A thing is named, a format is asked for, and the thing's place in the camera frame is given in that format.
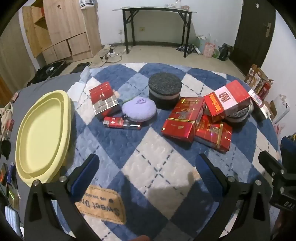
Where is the black bag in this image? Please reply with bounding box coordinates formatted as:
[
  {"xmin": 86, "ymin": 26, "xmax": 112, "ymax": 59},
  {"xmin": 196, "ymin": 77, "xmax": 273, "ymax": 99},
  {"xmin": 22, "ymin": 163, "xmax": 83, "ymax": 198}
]
[{"xmin": 218, "ymin": 43, "xmax": 231, "ymax": 61}]

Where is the black folding table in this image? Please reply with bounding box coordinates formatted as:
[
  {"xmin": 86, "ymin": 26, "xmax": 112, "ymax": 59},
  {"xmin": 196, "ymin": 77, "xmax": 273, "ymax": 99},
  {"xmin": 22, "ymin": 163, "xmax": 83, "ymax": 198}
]
[{"xmin": 112, "ymin": 6, "xmax": 198, "ymax": 58}]

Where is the dark patterned cloth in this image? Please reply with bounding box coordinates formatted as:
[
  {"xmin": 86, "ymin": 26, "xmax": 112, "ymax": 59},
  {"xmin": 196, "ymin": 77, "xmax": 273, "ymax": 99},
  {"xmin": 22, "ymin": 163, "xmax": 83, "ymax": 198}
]
[{"xmin": 176, "ymin": 44, "xmax": 197, "ymax": 54}]

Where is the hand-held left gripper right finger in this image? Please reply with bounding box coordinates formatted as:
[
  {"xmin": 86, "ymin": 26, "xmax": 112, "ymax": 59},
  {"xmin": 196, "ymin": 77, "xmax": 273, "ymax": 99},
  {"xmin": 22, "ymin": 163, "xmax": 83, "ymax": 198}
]
[{"xmin": 195, "ymin": 153, "xmax": 271, "ymax": 241}]

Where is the small red cigarette pack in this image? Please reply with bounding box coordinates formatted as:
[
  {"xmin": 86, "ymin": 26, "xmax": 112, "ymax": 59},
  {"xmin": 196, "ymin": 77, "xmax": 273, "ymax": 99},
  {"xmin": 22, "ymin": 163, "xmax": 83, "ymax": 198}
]
[{"xmin": 103, "ymin": 116, "xmax": 142, "ymax": 130}]

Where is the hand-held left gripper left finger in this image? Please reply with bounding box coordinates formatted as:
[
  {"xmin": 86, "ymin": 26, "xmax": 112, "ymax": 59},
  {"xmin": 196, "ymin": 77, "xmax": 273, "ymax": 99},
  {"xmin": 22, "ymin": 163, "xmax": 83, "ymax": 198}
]
[{"xmin": 24, "ymin": 153, "xmax": 102, "ymax": 241}]

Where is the white cloth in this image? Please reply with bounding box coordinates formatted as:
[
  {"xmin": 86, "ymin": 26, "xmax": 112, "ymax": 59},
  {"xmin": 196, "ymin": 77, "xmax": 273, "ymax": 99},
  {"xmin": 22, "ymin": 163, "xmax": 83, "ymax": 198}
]
[{"xmin": 79, "ymin": 66, "xmax": 91, "ymax": 82}]

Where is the red and silver cigarette box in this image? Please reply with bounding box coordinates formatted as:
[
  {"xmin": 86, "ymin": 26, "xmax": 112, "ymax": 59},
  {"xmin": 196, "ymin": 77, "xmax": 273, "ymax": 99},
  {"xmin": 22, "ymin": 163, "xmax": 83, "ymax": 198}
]
[{"xmin": 89, "ymin": 81, "xmax": 122, "ymax": 120}]

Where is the red holographic cigarette box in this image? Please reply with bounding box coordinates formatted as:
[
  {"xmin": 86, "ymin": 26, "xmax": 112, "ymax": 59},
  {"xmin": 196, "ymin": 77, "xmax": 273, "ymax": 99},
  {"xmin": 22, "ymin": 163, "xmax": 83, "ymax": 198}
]
[{"xmin": 161, "ymin": 97, "xmax": 207, "ymax": 143}]

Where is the wooden wardrobe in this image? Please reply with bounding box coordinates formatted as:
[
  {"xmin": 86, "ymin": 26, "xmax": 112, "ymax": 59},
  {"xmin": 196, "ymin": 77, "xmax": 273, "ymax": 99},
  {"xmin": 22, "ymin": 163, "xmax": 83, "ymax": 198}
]
[{"xmin": 22, "ymin": 0, "xmax": 102, "ymax": 64}]

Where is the pink shopping bag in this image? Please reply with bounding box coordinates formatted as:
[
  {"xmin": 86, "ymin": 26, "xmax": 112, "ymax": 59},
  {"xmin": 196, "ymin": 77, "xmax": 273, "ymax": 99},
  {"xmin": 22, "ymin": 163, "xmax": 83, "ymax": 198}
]
[{"xmin": 203, "ymin": 42, "xmax": 216, "ymax": 58}]

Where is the pale plastic bag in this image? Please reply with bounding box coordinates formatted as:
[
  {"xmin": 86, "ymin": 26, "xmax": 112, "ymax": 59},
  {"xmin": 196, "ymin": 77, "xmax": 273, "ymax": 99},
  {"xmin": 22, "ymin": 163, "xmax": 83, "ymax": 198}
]
[{"xmin": 195, "ymin": 34, "xmax": 210, "ymax": 52}]

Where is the beige curtain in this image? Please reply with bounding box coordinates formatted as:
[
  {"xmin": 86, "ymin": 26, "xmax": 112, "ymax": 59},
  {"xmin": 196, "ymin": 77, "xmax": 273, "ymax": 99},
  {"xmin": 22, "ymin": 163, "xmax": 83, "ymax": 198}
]
[{"xmin": 0, "ymin": 14, "xmax": 44, "ymax": 98}]

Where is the red gold-striped cigarette box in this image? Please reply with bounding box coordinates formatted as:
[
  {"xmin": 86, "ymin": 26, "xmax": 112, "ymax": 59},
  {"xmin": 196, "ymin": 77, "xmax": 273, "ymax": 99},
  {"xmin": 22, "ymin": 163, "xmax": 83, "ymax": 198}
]
[{"xmin": 194, "ymin": 115, "xmax": 233, "ymax": 153}]

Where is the red cigarette box white panel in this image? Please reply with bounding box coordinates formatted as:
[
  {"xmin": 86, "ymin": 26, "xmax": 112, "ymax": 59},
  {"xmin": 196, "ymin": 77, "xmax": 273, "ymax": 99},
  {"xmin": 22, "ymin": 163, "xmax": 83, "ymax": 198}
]
[{"xmin": 204, "ymin": 80, "xmax": 251, "ymax": 123}]

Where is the purple round plush puff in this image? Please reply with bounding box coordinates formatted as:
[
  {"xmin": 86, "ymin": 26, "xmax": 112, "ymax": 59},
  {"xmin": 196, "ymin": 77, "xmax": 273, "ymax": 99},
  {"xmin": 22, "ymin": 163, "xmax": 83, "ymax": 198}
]
[{"xmin": 121, "ymin": 97, "xmax": 157, "ymax": 122}]

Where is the red canister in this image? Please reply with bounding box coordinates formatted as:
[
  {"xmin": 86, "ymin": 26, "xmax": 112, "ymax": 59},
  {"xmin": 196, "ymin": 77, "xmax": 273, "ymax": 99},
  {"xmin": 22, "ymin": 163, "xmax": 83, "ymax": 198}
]
[{"xmin": 258, "ymin": 80, "xmax": 273, "ymax": 100}]

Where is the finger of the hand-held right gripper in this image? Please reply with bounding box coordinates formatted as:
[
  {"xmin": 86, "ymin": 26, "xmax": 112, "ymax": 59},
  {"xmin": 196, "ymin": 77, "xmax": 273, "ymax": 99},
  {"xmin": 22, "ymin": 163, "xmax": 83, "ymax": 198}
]
[
  {"xmin": 281, "ymin": 137, "xmax": 296, "ymax": 160},
  {"xmin": 258, "ymin": 151, "xmax": 288, "ymax": 186}
]

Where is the blue white checkered blanket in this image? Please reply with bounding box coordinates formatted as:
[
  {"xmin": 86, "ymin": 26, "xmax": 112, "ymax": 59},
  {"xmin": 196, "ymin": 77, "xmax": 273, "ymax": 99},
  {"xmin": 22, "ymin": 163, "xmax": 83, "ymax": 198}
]
[{"xmin": 55, "ymin": 62, "xmax": 281, "ymax": 241}]

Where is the yellow collapsible basin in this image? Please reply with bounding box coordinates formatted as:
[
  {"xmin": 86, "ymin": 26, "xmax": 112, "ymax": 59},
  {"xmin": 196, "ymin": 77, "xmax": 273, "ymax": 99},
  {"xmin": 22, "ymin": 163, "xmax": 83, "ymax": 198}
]
[{"xmin": 15, "ymin": 90, "xmax": 75, "ymax": 187}]

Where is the black floor mat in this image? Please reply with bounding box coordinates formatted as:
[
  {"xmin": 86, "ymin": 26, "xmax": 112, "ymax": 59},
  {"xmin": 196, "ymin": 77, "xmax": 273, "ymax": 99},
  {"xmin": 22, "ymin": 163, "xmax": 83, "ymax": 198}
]
[{"xmin": 69, "ymin": 62, "xmax": 90, "ymax": 74}]

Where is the black floor case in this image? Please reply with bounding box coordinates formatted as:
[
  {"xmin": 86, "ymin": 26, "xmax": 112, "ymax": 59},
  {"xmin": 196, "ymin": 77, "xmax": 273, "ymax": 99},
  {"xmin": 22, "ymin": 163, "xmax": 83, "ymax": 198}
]
[{"xmin": 27, "ymin": 60, "xmax": 70, "ymax": 86}]

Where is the white and blue garment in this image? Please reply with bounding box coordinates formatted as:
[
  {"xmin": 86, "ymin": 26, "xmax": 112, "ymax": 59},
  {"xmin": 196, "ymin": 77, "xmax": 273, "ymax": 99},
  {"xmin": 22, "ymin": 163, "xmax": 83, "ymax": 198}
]
[{"xmin": 79, "ymin": 0, "xmax": 99, "ymax": 10}]

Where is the printed cardboard box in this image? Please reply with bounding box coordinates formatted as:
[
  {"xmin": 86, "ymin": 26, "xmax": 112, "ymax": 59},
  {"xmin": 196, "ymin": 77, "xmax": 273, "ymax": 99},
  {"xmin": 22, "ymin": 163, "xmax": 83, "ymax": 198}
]
[{"xmin": 245, "ymin": 64, "xmax": 269, "ymax": 90}]

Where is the dark door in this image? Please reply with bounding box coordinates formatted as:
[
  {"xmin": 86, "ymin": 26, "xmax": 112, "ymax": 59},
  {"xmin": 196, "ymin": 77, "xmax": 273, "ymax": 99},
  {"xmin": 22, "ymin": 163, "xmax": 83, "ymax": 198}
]
[{"xmin": 230, "ymin": 0, "xmax": 277, "ymax": 76}]

